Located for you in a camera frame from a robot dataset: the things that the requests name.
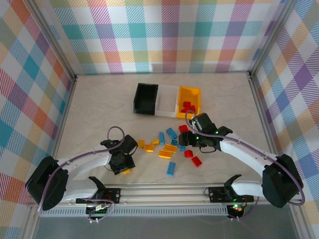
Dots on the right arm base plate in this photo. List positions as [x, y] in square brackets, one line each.
[216, 194]

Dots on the black plastic bin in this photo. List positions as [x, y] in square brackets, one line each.
[145, 99]

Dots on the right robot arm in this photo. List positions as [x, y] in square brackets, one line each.
[249, 154]

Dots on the narrow blue lego brick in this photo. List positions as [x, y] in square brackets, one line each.
[161, 138]

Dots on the long blue lego brick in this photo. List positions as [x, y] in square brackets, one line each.
[182, 148]
[172, 133]
[171, 169]

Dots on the long yellow lego brick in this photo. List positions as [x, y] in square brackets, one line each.
[165, 154]
[170, 147]

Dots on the aluminium corner post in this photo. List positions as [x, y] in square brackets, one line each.
[271, 37]
[49, 39]

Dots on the aluminium side rail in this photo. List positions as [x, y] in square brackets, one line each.
[261, 107]
[67, 104]

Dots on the white plastic bin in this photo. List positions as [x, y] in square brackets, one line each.
[167, 99]

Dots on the small yellow lego brick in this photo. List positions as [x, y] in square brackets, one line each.
[140, 144]
[127, 171]
[155, 142]

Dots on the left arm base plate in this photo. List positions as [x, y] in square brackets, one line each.
[113, 195]

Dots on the red lego brick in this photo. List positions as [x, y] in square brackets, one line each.
[196, 161]
[186, 103]
[188, 153]
[184, 128]
[189, 109]

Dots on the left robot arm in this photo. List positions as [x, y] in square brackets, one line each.
[84, 161]

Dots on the yellow plastic bin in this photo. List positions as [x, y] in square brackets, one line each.
[193, 95]

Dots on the small blue lego brick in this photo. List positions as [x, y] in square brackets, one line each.
[174, 142]

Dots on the aluminium front rail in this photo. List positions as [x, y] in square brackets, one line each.
[162, 195]

